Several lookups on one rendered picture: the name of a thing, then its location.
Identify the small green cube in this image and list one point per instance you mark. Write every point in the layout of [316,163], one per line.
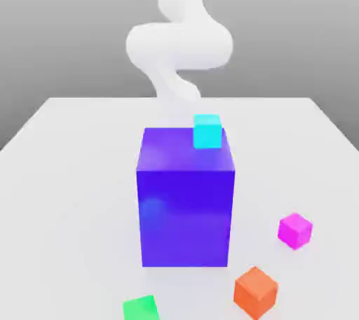
[140,308]

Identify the small cyan cube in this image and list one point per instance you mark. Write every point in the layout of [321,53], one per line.
[207,135]

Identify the small orange cube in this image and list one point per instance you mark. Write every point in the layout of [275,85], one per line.
[255,293]

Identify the large purple box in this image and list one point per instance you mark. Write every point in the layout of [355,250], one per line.
[185,213]

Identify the small magenta cube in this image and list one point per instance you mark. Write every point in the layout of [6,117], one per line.
[294,231]

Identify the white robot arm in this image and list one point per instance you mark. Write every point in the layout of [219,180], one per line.
[179,45]

